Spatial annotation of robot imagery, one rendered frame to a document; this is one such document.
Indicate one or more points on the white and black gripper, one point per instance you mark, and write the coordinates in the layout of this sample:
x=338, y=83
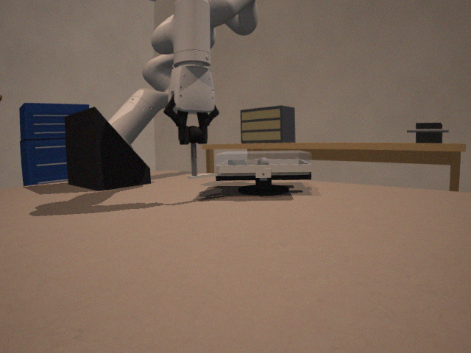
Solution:
x=192, y=92

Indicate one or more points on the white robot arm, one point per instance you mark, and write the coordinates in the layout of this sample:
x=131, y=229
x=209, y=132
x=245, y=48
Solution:
x=187, y=38

